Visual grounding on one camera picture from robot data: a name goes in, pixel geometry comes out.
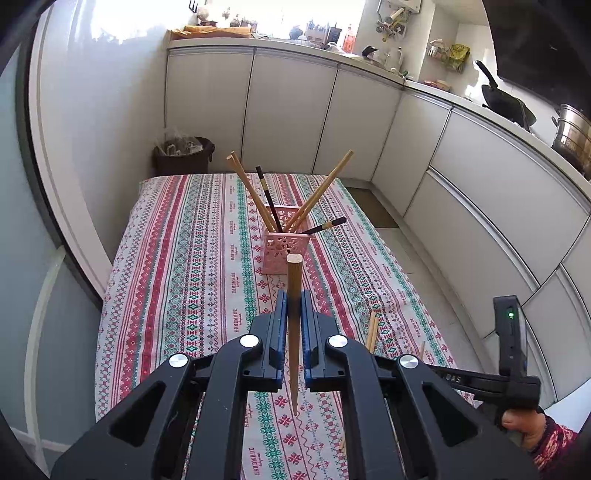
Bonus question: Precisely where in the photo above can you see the wooden chopstick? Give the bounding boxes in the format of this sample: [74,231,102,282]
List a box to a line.
[226,151,276,232]
[287,253,304,415]
[283,149,356,233]
[365,311,378,353]
[367,312,379,354]
[292,161,352,233]

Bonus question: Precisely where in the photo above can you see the red bottle on counter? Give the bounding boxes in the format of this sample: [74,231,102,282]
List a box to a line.
[342,24,356,54]

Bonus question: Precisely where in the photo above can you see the right hand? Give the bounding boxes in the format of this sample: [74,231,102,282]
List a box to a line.
[502,409,547,451]

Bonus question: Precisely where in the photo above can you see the pink perforated utensil basket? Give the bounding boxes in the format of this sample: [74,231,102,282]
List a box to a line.
[262,219,311,275]

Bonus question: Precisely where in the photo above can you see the yellow green snack bag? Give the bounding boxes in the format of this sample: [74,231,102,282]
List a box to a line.
[446,43,471,73]

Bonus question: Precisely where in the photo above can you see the white kettle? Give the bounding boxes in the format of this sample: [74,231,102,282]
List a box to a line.
[385,46,404,75]

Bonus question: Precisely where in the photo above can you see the patterned striped tablecloth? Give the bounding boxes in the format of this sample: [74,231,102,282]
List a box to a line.
[94,174,456,479]

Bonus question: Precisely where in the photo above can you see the black chopstick in basket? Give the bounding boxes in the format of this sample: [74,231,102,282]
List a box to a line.
[256,165,283,233]

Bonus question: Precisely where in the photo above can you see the steel stock pot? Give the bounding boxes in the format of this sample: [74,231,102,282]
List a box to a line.
[552,104,591,180]

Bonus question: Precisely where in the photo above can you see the yellow cloth on counter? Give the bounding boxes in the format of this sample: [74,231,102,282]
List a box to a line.
[169,25,252,40]

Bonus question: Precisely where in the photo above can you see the wooden chopstick on table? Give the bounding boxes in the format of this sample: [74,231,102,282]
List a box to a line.
[365,311,378,353]
[367,312,379,354]

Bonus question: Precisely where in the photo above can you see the dark brown trash bin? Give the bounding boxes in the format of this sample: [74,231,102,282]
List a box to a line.
[152,136,215,176]

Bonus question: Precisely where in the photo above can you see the black frying pan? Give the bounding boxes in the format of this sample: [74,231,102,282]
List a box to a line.
[475,60,537,132]

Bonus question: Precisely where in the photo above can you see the white kitchen cabinet run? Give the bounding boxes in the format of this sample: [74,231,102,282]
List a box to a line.
[164,38,590,404]

